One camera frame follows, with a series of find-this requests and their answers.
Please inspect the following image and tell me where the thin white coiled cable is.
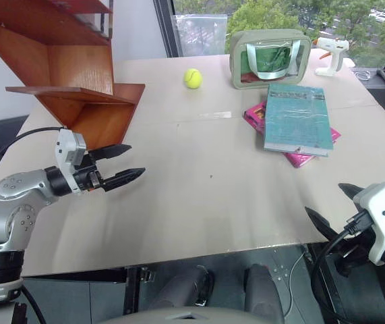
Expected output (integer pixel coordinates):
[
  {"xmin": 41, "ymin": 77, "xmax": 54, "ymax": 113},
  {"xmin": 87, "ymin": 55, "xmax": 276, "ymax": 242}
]
[{"xmin": 353, "ymin": 68, "xmax": 372, "ymax": 82}]

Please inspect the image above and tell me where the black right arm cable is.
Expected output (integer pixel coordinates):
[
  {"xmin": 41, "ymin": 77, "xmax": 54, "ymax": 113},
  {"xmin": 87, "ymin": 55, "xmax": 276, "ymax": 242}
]
[{"xmin": 309, "ymin": 209, "xmax": 374, "ymax": 324}]

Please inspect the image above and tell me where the thin white hanging cable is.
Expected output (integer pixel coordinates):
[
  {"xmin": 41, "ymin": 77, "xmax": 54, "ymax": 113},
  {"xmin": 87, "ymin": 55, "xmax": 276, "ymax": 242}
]
[{"xmin": 287, "ymin": 251, "xmax": 307, "ymax": 314}]

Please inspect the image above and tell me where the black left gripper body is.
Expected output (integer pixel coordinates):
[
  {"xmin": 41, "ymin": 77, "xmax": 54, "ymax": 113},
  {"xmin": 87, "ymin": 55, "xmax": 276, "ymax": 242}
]
[{"xmin": 73, "ymin": 150, "xmax": 108, "ymax": 196}]

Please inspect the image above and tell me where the black window frame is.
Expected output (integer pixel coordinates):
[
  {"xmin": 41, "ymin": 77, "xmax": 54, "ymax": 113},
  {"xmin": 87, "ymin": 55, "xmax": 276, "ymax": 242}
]
[{"xmin": 152, "ymin": 0, "xmax": 180, "ymax": 59}]

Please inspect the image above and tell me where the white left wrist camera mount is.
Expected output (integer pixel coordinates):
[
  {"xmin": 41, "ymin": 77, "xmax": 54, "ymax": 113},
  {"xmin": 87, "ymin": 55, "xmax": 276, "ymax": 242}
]
[{"xmin": 54, "ymin": 128, "xmax": 88, "ymax": 196}]

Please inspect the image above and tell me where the teal book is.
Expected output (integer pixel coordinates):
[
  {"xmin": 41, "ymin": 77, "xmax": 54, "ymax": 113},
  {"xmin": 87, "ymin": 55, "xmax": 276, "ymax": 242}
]
[{"xmin": 263, "ymin": 83, "xmax": 335, "ymax": 158}]

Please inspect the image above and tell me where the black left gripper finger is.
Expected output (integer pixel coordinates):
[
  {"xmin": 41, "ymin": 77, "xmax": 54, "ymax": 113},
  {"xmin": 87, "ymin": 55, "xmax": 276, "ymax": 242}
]
[
  {"xmin": 101, "ymin": 167, "xmax": 146, "ymax": 194},
  {"xmin": 88, "ymin": 144, "xmax": 133, "ymax": 162}
]

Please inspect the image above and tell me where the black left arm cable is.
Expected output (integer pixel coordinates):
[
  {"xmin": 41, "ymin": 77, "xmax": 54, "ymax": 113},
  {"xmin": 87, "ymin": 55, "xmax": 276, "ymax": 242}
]
[{"xmin": 0, "ymin": 126, "xmax": 65, "ymax": 180}]

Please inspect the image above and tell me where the green transparent handle bag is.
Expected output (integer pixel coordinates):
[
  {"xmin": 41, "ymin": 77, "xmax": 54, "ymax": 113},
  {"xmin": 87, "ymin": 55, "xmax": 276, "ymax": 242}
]
[{"xmin": 229, "ymin": 28, "xmax": 313, "ymax": 90}]

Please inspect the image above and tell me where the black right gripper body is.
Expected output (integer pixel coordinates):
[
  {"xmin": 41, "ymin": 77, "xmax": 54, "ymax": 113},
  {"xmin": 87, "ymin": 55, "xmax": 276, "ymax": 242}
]
[{"xmin": 330, "ymin": 231, "xmax": 378, "ymax": 276}]

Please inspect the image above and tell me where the white hot glue gun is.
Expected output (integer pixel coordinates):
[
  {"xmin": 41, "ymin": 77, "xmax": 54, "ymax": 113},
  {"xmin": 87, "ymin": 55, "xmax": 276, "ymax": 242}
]
[{"xmin": 312, "ymin": 37, "xmax": 352, "ymax": 78}]

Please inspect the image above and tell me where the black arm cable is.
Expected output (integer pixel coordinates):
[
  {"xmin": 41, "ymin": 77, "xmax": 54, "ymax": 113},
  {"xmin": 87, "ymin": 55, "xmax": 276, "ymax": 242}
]
[
  {"xmin": 309, "ymin": 209, "xmax": 374, "ymax": 324},
  {"xmin": 0, "ymin": 126, "xmax": 65, "ymax": 180}
]

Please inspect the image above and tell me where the black table frame beam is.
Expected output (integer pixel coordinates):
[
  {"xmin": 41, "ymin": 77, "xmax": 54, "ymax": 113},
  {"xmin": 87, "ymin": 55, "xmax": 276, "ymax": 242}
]
[{"xmin": 22, "ymin": 265, "xmax": 146, "ymax": 285}]

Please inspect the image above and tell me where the clear plastic zip bag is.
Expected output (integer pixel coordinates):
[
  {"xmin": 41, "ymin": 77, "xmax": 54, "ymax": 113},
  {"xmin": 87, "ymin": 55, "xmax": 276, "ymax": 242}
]
[{"xmin": 171, "ymin": 13, "xmax": 229, "ymax": 59}]

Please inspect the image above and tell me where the pink book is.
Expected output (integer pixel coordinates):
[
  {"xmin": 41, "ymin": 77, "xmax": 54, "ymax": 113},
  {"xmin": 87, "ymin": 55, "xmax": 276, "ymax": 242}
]
[{"xmin": 243, "ymin": 101, "xmax": 343, "ymax": 169}]

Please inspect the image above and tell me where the yellow tennis ball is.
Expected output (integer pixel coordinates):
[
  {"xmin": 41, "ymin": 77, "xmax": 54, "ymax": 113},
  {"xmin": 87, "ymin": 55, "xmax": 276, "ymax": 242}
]
[{"xmin": 183, "ymin": 67, "xmax": 204, "ymax": 90}]

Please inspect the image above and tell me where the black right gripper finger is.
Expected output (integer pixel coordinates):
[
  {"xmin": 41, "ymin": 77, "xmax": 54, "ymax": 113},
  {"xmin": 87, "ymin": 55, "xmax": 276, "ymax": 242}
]
[
  {"xmin": 337, "ymin": 182, "xmax": 363, "ymax": 204},
  {"xmin": 304, "ymin": 206, "xmax": 340, "ymax": 242}
]

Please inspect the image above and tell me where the wooden shelf unit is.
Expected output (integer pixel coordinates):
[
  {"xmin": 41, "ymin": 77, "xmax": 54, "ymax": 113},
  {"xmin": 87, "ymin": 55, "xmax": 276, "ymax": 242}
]
[{"xmin": 0, "ymin": 0, "xmax": 146, "ymax": 151}]

